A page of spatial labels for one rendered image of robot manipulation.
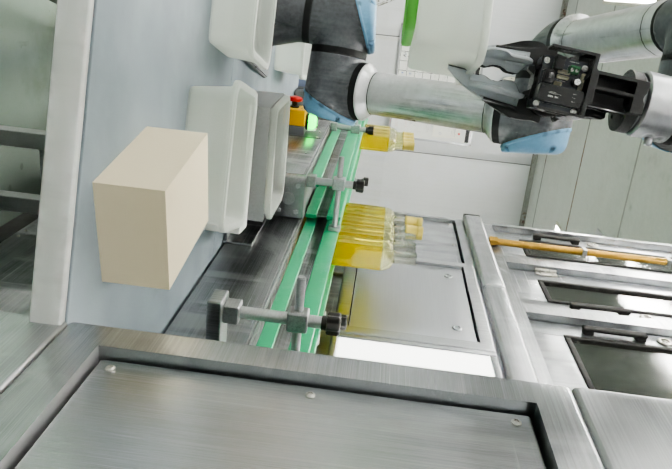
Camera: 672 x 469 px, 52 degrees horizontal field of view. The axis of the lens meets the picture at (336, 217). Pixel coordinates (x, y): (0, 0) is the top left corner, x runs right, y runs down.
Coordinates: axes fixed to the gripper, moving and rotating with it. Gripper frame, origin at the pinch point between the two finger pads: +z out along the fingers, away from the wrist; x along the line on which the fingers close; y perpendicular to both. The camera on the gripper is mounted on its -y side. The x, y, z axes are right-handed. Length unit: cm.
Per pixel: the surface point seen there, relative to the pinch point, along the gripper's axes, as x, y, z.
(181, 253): 28.1, 7.8, 25.8
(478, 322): 44, -67, -23
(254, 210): 28, -46, 27
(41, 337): 36, 23, 33
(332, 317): 33.6, -1.6, 7.7
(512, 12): -155, -640, -93
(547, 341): 45, -73, -41
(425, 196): 49, -687, -56
